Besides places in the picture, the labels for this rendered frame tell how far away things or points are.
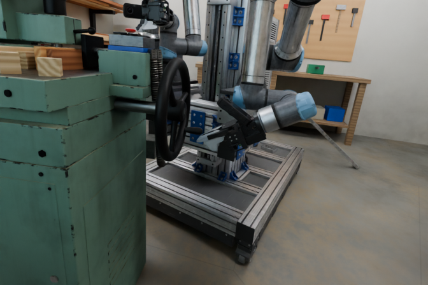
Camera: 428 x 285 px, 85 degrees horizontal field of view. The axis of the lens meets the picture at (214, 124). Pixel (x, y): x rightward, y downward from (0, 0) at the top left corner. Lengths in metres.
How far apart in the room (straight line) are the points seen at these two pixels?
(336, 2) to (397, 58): 1.12
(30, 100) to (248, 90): 0.55
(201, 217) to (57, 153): 0.88
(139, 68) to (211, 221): 0.87
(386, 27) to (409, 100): 1.05
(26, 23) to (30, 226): 0.51
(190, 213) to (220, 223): 0.18
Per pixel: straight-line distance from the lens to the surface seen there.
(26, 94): 0.55
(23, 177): 0.68
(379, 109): 4.16
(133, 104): 0.70
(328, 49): 3.89
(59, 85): 0.55
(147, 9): 0.92
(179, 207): 1.39
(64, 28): 0.76
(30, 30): 0.82
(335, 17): 3.94
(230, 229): 1.25
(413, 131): 4.40
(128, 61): 0.69
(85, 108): 0.62
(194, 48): 1.12
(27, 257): 0.81
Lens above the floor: 0.97
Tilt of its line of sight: 16 degrees down
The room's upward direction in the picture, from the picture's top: 5 degrees clockwise
